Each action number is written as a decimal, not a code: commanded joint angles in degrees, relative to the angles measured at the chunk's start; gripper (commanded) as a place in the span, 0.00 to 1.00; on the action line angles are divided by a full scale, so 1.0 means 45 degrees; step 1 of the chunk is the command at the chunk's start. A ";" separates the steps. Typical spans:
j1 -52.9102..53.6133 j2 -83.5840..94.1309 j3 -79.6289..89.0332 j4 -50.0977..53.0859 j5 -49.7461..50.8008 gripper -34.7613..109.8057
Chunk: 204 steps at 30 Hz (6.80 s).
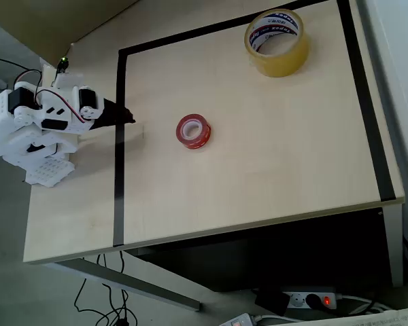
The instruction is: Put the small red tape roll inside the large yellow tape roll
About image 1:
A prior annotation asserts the red tape roll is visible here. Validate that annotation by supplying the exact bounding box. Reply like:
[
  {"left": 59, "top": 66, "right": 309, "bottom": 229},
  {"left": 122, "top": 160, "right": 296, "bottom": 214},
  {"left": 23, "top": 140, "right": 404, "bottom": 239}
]
[{"left": 175, "top": 113, "right": 211, "bottom": 150}]

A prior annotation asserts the black tape strip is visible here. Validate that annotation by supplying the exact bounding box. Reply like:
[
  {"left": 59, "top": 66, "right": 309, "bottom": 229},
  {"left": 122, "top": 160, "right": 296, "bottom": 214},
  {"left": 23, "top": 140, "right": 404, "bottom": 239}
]
[
  {"left": 336, "top": 0, "right": 398, "bottom": 202},
  {"left": 118, "top": 0, "right": 330, "bottom": 64},
  {"left": 112, "top": 49, "right": 129, "bottom": 248}
]

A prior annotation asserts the yellow packing tape roll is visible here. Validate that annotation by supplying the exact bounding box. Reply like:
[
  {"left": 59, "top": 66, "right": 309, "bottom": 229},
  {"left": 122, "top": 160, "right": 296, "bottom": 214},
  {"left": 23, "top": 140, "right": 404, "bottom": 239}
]
[{"left": 243, "top": 8, "right": 310, "bottom": 78}]

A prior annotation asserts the brown cardboard box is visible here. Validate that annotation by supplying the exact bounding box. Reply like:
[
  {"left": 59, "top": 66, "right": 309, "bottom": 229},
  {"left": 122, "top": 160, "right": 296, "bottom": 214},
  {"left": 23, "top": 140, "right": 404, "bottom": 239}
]
[{"left": 0, "top": 0, "right": 140, "bottom": 71}]

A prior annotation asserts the black power adapter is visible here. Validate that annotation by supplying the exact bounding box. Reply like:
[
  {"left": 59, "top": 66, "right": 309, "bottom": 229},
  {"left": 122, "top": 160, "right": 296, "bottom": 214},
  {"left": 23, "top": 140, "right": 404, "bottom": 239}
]
[{"left": 254, "top": 288, "right": 291, "bottom": 316}]

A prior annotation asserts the white power strip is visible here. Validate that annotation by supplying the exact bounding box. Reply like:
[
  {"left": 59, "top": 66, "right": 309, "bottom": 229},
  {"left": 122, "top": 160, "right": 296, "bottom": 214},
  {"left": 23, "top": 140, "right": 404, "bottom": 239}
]
[{"left": 280, "top": 287, "right": 343, "bottom": 310}]

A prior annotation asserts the black round plug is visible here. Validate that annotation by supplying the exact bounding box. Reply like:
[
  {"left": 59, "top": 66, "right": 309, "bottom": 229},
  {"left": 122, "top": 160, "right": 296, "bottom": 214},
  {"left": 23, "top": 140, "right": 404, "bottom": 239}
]
[{"left": 305, "top": 293, "right": 322, "bottom": 310}]

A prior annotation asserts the printed paper sheet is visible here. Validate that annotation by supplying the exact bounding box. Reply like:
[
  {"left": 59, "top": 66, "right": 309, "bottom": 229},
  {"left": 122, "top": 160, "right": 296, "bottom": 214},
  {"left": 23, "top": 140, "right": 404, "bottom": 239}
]
[{"left": 271, "top": 305, "right": 408, "bottom": 326}]

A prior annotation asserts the red white servo cable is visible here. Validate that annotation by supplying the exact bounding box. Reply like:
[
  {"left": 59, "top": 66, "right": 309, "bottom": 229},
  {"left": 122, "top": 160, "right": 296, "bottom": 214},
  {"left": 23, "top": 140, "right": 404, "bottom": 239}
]
[{"left": 44, "top": 88, "right": 88, "bottom": 123}]

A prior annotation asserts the grey metal table frame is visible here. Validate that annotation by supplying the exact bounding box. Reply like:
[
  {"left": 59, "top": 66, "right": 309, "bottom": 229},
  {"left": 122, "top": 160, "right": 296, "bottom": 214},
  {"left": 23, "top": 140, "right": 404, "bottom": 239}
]
[{"left": 44, "top": 203, "right": 405, "bottom": 312}]

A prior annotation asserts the thin black floor cable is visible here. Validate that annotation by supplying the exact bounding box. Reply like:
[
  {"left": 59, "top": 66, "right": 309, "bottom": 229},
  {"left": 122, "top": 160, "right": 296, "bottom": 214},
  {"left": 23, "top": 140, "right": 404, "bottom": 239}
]
[{"left": 73, "top": 251, "right": 139, "bottom": 326}]

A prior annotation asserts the grey power strip red switch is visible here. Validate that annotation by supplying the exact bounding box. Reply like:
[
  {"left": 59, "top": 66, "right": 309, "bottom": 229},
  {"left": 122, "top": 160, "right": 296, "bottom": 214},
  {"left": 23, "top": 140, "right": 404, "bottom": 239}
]
[{"left": 219, "top": 312, "right": 256, "bottom": 326}]

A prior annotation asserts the white power cable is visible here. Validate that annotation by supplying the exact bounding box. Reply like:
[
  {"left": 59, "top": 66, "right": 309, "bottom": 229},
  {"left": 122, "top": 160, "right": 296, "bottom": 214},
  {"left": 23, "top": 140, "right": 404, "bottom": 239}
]
[{"left": 336, "top": 293, "right": 392, "bottom": 315}]

